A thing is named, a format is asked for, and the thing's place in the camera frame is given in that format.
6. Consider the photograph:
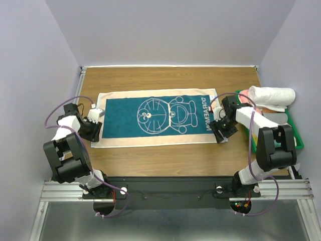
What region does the teal and cream Doraemon towel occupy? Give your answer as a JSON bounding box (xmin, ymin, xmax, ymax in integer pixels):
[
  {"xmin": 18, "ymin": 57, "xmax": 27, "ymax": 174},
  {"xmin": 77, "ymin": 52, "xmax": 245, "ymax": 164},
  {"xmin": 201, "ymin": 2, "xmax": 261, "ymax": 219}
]
[{"xmin": 91, "ymin": 88, "xmax": 219, "ymax": 149}]

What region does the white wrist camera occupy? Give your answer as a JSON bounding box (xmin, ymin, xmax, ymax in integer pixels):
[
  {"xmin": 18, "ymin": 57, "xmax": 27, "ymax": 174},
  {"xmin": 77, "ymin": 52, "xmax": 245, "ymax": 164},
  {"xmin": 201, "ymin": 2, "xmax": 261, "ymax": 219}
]
[
  {"xmin": 209, "ymin": 106, "xmax": 222, "ymax": 121},
  {"xmin": 87, "ymin": 108, "xmax": 105, "ymax": 124}
]

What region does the purple cable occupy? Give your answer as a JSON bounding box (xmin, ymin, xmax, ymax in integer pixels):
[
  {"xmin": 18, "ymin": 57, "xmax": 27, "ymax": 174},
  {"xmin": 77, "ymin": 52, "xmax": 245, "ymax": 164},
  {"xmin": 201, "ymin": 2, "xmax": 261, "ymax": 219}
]
[
  {"xmin": 209, "ymin": 92, "xmax": 279, "ymax": 216},
  {"xmin": 44, "ymin": 96, "xmax": 131, "ymax": 218}
]

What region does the pink rolled towel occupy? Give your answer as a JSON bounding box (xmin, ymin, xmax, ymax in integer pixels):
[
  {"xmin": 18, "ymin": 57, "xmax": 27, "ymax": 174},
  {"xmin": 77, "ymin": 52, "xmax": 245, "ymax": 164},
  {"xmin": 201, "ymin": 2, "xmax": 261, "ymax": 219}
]
[{"xmin": 238, "ymin": 89, "xmax": 252, "ymax": 105}]

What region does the white rolled towel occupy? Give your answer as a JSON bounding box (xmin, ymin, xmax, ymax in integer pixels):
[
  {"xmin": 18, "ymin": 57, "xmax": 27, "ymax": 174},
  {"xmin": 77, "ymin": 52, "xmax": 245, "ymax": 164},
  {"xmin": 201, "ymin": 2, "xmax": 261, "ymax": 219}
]
[{"xmin": 248, "ymin": 86, "xmax": 296, "ymax": 109}]

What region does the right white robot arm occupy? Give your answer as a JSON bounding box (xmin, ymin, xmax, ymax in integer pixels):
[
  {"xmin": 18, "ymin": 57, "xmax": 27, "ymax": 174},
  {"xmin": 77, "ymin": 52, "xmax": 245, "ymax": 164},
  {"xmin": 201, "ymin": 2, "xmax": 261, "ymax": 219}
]
[{"xmin": 208, "ymin": 93, "xmax": 297, "ymax": 196}]

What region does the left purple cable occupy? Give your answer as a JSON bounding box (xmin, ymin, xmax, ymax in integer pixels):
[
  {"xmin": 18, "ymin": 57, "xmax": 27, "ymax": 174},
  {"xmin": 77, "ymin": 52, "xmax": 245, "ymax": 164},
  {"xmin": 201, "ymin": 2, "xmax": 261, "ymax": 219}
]
[{"xmin": 44, "ymin": 96, "xmax": 131, "ymax": 218}]

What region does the aluminium frame rail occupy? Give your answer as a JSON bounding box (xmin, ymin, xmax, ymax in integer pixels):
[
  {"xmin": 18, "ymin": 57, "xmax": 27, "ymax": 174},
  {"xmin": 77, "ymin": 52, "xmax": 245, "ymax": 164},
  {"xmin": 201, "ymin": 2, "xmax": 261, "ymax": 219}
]
[{"xmin": 29, "ymin": 65, "xmax": 314, "ymax": 241}]

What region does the circuit board with leds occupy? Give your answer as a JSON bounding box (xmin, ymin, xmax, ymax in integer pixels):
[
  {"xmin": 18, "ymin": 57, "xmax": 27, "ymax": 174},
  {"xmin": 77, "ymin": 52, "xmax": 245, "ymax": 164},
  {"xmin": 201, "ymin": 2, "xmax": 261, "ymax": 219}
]
[{"xmin": 230, "ymin": 199, "xmax": 252, "ymax": 213}]

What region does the mint green rolled towel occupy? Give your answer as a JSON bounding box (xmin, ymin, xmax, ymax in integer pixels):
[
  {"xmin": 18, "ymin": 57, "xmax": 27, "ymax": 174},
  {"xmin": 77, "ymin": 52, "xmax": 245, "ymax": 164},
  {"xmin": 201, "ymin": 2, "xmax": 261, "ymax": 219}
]
[{"xmin": 274, "ymin": 137, "xmax": 303, "ymax": 149}]

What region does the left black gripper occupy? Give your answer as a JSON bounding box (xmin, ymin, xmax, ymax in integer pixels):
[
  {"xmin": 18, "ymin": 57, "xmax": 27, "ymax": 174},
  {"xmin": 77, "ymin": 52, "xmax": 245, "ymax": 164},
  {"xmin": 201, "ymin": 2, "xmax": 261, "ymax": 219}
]
[{"xmin": 78, "ymin": 116, "xmax": 102, "ymax": 142}]

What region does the grey rolled towel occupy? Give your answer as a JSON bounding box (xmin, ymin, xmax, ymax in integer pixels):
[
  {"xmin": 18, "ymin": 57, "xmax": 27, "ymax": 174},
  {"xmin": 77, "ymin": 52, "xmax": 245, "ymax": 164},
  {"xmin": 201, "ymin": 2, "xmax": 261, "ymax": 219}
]
[{"xmin": 262, "ymin": 112, "xmax": 288, "ymax": 125}]

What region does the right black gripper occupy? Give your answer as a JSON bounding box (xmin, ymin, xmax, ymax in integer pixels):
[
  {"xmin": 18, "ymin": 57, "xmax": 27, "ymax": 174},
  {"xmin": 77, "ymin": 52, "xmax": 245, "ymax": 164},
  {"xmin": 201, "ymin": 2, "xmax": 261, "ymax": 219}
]
[{"xmin": 208, "ymin": 114, "xmax": 238, "ymax": 143}]

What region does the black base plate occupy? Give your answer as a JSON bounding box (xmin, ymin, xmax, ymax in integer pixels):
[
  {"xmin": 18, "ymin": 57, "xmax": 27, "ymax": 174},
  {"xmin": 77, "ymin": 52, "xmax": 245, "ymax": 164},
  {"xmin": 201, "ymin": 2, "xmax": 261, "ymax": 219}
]
[{"xmin": 88, "ymin": 176, "xmax": 260, "ymax": 214}]

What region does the yellow rolled towel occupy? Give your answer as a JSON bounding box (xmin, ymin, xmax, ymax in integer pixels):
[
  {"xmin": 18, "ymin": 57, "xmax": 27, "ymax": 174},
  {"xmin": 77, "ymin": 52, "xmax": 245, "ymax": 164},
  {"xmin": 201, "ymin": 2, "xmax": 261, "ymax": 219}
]
[{"xmin": 252, "ymin": 132, "xmax": 258, "ymax": 147}]

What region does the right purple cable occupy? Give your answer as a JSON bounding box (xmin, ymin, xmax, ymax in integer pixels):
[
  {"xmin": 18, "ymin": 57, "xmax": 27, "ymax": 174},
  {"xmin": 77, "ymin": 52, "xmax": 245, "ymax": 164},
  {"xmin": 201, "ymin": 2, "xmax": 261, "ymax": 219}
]
[{"xmin": 209, "ymin": 92, "xmax": 279, "ymax": 216}]

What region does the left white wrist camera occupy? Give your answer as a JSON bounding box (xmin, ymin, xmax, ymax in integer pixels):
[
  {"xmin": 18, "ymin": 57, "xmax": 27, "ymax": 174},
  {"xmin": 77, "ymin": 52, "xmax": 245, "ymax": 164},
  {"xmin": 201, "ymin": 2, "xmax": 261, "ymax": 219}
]
[{"xmin": 87, "ymin": 108, "xmax": 105, "ymax": 124}]

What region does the green plastic tray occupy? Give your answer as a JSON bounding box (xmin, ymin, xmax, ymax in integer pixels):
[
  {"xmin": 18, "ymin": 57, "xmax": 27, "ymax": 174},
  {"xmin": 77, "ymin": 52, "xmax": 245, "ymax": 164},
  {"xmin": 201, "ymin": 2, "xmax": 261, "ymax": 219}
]
[{"xmin": 234, "ymin": 90, "xmax": 304, "ymax": 154}]

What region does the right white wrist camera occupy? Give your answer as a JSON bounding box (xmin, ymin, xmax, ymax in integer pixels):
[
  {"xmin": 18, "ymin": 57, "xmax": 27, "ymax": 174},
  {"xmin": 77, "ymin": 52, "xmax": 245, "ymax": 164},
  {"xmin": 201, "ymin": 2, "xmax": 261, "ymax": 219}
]
[{"xmin": 209, "ymin": 106, "xmax": 222, "ymax": 121}]

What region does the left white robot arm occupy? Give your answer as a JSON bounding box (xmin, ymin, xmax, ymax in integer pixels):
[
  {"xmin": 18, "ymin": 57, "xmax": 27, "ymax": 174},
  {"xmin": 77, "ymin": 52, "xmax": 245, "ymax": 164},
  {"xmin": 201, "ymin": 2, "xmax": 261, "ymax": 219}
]
[{"xmin": 43, "ymin": 103, "xmax": 112, "ymax": 199}]

